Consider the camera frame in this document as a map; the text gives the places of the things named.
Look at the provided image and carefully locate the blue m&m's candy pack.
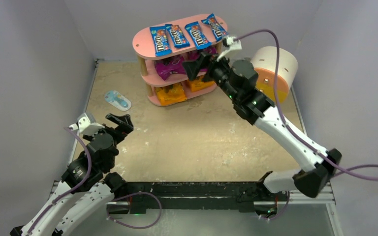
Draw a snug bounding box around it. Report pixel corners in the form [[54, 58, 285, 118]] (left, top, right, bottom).
[[201, 13, 228, 42], [185, 21, 212, 50], [165, 24, 190, 49]]

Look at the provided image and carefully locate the orange gummy candy bag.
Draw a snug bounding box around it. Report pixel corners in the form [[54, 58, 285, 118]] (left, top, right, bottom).
[[155, 83, 187, 106], [185, 75, 215, 92]]

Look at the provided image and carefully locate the purple grape candy bag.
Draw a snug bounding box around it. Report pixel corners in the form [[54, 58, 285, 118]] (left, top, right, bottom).
[[187, 46, 217, 60], [154, 56, 186, 81]]

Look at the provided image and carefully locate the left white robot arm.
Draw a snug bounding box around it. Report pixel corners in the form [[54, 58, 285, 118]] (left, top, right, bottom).
[[9, 112, 134, 236]]

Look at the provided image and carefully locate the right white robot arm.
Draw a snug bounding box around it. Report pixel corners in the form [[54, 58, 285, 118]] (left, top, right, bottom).
[[182, 53, 342, 198]]

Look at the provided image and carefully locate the pink three-tier shelf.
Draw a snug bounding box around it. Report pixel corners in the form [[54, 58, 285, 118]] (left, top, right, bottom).
[[132, 13, 216, 106]]

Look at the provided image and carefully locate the light blue blister package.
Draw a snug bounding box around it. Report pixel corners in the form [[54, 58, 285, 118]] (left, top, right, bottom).
[[104, 90, 132, 111]]

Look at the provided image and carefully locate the white round drawer cabinet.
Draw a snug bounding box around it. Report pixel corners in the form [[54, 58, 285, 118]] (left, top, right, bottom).
[[251, 46, 298, 103]]

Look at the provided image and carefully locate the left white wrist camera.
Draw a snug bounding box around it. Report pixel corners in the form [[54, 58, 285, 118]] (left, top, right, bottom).
[[68, 112, 104, 136]]

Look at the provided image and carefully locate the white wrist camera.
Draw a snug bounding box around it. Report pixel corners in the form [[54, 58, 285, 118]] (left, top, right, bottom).
[[68, 112, 104, 136], [217, 35, 242, 61]]

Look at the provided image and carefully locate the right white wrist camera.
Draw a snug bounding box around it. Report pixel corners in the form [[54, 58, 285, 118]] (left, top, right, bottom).
[[217, 35, 242, 61]]

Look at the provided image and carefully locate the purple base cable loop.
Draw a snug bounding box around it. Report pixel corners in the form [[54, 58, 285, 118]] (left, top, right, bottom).
[[105, 191, 162, 230]]

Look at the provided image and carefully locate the black metal base rail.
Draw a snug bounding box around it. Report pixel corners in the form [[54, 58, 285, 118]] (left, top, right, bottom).
[[47, 180, 336, 216]]

